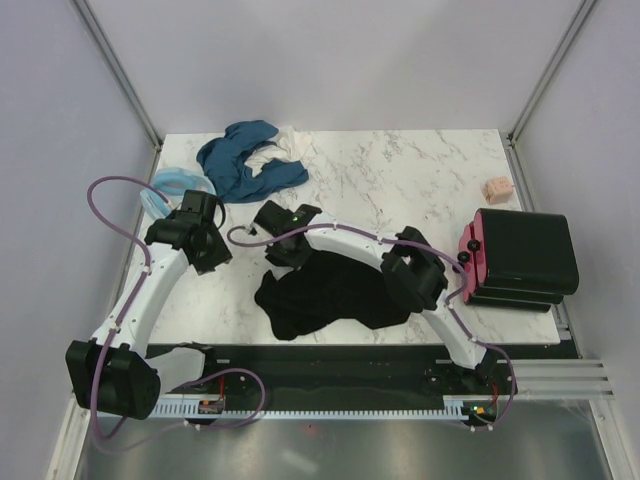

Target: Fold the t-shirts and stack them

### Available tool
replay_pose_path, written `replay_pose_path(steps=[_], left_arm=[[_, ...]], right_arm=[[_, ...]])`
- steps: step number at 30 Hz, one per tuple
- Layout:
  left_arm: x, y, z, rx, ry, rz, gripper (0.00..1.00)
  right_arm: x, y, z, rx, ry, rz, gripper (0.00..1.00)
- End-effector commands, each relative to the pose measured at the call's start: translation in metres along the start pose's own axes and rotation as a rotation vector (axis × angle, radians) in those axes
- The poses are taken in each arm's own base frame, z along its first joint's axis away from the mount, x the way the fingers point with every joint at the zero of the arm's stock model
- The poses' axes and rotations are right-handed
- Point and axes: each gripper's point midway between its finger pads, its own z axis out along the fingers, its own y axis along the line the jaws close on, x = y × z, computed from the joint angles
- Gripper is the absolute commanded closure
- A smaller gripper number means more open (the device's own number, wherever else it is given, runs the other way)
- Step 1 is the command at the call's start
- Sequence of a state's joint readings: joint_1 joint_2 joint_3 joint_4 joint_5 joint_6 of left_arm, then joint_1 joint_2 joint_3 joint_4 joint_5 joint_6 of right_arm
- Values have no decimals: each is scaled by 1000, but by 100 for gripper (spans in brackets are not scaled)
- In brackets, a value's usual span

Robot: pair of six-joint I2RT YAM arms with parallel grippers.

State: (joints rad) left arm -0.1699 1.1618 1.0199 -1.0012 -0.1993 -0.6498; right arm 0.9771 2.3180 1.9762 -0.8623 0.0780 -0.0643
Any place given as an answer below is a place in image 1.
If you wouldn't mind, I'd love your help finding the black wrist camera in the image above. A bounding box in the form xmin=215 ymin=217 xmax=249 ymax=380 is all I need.
xmin=175 ymin=190 xmax=226 ymax=228
xmin=253 ymin=200 xmax=322 ymax=237

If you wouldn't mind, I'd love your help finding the white slotted cable duct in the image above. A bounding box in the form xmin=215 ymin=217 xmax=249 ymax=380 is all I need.
xmin=149 ymin=395 xmax=494 ymax=421

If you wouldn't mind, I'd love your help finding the white t shirt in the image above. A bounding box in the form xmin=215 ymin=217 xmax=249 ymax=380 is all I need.
xmin=245 ymin=126 xmax=313 ymax=177

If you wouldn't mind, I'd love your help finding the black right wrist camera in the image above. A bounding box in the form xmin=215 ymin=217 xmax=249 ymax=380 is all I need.
xmin=253 ymin=200 xmax=322 ymax=237

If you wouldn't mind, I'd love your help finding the black t shirt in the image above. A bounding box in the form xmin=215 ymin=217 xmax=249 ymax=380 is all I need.
xmin=254 ymin=252 xmax=410 ymax=341

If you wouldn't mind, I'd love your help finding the pink foam cube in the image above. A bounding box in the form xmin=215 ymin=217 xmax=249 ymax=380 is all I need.
xmin=482 ymin=176 xmax=514 ymax=205

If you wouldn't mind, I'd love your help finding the black and pink drawer box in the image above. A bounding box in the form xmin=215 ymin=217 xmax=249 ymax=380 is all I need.
xmin=457 ymin=208 xmax=580 ymax=313

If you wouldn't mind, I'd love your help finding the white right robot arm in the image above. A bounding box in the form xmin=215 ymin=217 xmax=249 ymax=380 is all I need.
xmin=254 ymin=207 xmax=497 ymax=394

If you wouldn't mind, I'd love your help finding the light blue ring toy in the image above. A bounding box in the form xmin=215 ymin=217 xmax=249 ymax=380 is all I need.
xmin=139 ymin=167 xmax=216 ymax=220

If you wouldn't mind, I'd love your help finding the aluminium frame rail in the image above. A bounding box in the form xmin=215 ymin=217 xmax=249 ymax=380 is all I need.
xmin=69 ymin=357 xmax=615 ymax=400

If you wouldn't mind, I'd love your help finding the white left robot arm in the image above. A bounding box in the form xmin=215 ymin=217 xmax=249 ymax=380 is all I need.
xmin=65 ymin=212 xmax=232 ymax=420

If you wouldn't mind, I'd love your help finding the blue t shirt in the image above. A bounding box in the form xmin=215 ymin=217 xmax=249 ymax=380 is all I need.
xmin=196 ymin=120 xmax=309 ymax=204

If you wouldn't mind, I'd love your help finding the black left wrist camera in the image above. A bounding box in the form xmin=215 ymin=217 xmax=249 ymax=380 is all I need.
xmin=175 ymin=190 xmax=226 ymax=228

